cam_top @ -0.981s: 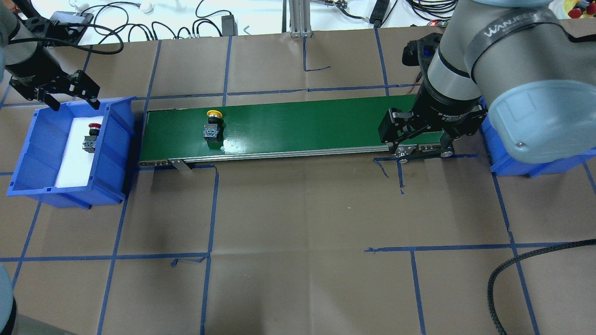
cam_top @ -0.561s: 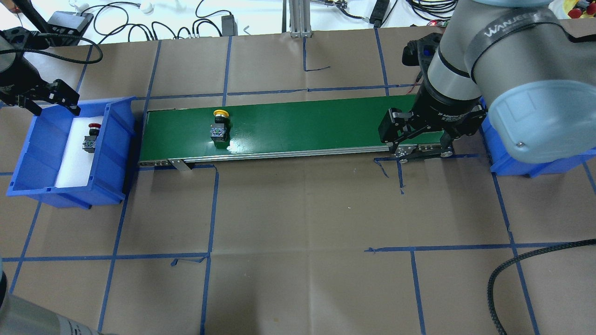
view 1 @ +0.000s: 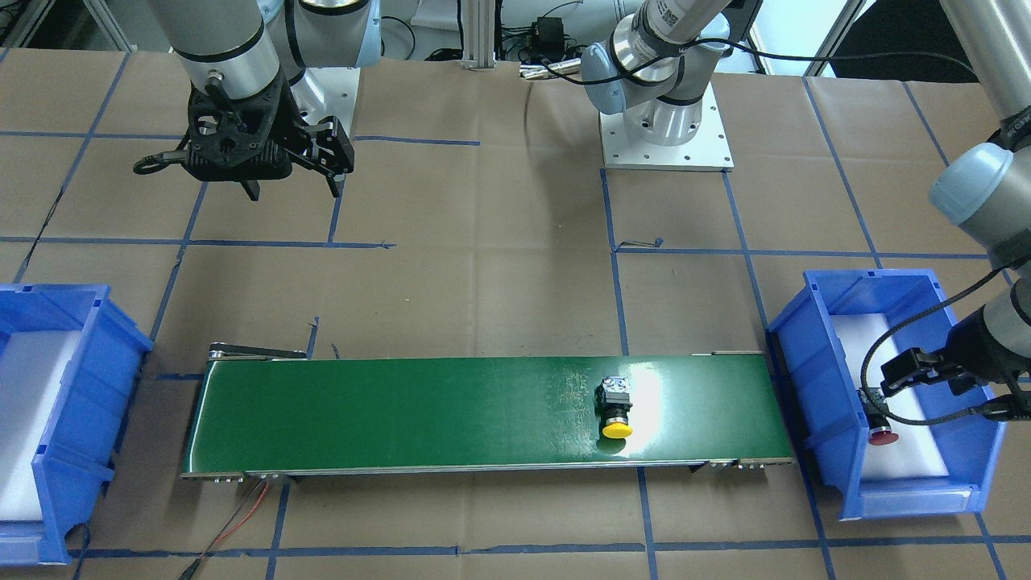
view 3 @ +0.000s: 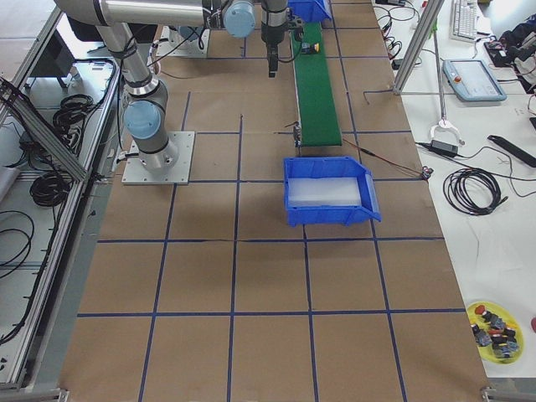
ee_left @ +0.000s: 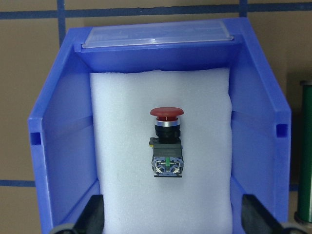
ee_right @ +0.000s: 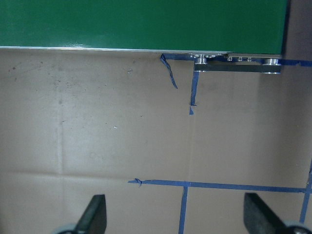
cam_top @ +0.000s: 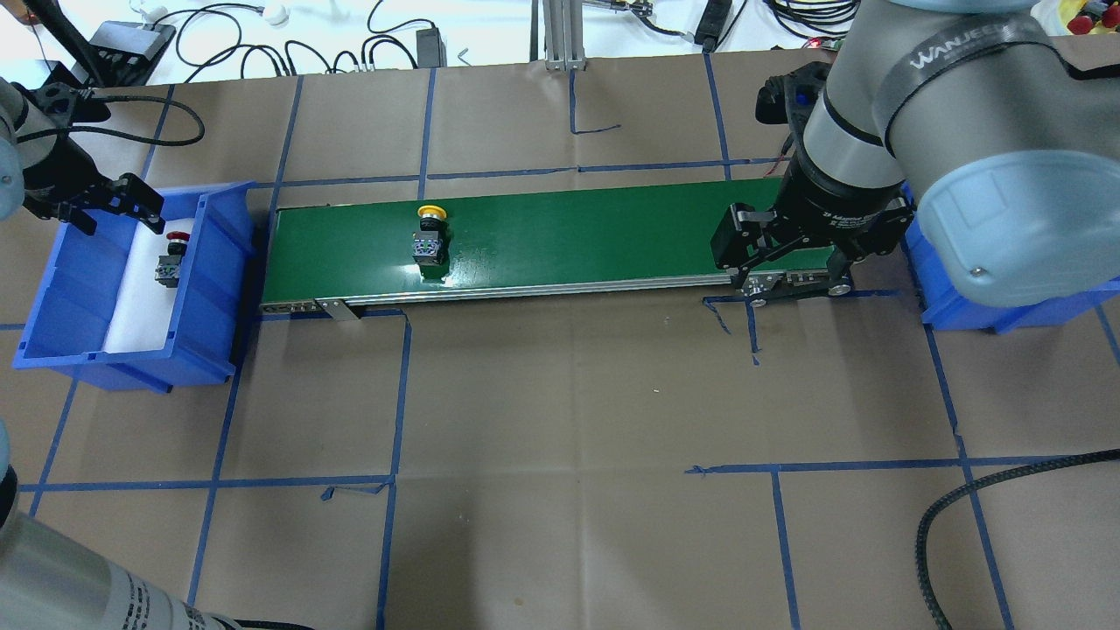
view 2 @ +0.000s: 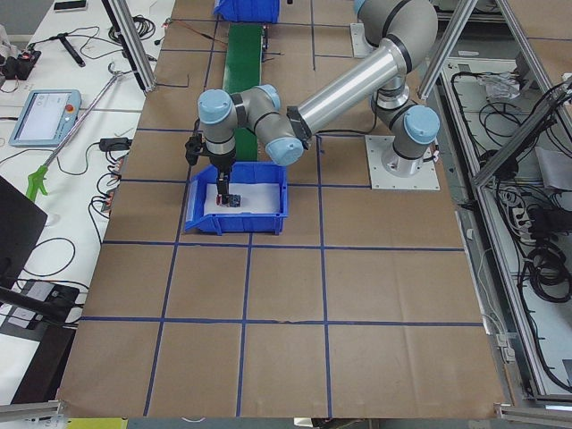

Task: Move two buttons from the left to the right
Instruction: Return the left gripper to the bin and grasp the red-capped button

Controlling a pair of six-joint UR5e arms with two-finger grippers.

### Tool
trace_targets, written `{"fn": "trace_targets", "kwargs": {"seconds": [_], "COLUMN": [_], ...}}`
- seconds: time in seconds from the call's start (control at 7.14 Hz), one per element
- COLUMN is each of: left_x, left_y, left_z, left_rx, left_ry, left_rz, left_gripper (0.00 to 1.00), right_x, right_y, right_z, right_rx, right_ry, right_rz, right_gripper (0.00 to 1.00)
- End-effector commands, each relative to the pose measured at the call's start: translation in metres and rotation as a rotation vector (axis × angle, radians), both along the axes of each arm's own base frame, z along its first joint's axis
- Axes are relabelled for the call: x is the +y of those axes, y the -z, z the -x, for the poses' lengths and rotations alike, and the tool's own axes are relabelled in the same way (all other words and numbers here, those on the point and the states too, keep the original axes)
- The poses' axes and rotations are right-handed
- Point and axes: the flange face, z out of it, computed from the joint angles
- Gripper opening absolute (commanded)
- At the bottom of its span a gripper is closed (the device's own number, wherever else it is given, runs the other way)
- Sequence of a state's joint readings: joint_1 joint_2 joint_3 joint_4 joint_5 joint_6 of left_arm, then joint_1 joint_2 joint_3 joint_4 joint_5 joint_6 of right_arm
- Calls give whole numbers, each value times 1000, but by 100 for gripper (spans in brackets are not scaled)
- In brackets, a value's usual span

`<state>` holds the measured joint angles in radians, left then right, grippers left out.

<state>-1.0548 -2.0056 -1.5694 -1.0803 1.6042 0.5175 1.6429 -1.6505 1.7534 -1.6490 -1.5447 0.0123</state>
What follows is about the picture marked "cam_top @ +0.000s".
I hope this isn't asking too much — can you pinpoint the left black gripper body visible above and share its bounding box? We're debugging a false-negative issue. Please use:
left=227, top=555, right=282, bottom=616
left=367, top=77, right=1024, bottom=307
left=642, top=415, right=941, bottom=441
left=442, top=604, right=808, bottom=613
left=17, top=136, right=111, bottom=220

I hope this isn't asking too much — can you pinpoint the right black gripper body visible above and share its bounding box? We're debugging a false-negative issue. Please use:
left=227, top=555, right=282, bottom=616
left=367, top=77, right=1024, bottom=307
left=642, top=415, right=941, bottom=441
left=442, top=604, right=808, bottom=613
left=753, top=161, right=915, bottom=263

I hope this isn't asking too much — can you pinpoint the red push button switch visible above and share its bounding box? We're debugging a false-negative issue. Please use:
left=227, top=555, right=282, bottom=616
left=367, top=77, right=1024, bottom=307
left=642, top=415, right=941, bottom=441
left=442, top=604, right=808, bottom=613
left=153, top=230, right=192, bottom=290

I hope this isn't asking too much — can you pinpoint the yellow push button switch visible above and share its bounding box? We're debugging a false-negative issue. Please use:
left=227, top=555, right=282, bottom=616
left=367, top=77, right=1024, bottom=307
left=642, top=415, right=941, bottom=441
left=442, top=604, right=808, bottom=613
left=412, top=205, right=449, bottom=267

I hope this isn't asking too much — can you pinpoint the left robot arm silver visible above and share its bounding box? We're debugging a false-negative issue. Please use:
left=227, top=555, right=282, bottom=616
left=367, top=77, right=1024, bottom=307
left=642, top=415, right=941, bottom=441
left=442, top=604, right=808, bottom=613
left=3, top=159, right=283, bottom=629

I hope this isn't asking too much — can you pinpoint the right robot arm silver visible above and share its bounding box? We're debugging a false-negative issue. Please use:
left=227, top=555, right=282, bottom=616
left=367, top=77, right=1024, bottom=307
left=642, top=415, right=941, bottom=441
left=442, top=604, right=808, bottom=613
left=710, top=1, right=1119, bottom=308

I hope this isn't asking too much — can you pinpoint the yellow plate of buttons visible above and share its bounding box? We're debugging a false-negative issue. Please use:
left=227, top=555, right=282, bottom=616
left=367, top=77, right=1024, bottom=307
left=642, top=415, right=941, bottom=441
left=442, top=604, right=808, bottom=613
left=1032, top=1, right=1119, bottom=36

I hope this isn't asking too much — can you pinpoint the blue bin right side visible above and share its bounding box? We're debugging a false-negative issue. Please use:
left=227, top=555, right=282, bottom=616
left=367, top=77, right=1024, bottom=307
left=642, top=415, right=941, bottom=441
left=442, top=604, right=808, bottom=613
left=906, top=168, right=1117, bottom=333

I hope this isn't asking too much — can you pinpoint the white foam pad left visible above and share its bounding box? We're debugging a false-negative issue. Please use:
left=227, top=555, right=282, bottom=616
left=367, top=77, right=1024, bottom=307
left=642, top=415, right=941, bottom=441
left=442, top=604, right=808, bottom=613
left=101, top=217, right=193, bottom=354

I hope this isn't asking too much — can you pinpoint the green conveyor belt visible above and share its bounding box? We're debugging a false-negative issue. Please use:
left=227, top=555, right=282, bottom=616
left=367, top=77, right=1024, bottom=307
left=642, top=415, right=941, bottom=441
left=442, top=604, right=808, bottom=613
left=261, top=177, right=780, bottom=314

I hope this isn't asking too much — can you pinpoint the black power adapter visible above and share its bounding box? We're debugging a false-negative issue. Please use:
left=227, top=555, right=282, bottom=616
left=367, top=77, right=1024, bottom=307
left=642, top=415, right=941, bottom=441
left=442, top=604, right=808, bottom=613
left=416, top=25, right=447, bottom=68

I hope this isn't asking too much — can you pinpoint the coiled black cable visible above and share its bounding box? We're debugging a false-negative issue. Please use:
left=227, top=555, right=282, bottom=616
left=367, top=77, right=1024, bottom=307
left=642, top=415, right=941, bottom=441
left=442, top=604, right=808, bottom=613
left=760, top=0, right=864, bottom=40

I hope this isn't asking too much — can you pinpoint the aluminium frame post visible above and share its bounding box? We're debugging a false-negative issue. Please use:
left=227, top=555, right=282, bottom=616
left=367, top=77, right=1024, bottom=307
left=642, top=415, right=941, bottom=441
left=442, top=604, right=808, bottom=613
left=539, top=0, right=587, bottom=72

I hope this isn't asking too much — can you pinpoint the black braided cable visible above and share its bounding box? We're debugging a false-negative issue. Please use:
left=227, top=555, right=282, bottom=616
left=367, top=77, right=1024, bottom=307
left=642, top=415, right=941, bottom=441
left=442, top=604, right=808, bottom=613
left=915, top=450, right=1120, bottom=630

